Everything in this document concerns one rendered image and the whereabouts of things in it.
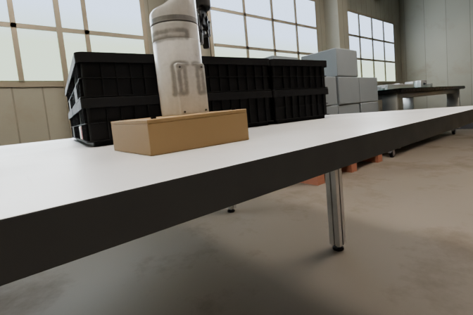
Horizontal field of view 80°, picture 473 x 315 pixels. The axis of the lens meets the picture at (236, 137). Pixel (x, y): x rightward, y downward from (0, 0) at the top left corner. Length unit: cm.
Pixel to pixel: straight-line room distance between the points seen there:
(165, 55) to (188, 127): 17
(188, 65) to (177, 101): 7
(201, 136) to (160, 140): 7
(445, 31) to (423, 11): 68
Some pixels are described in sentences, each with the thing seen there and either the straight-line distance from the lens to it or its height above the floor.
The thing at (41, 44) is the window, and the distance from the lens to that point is 291.
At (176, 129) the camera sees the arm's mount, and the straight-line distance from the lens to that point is 44.
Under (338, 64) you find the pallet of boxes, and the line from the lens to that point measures 316.
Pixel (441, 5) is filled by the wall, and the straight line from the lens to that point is 792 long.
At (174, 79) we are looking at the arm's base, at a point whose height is 82.
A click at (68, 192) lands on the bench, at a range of 26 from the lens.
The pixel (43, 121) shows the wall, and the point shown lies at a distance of 283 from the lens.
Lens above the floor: 75
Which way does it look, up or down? 5 degrees down
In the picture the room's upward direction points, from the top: 5 degrees counter-clockwise
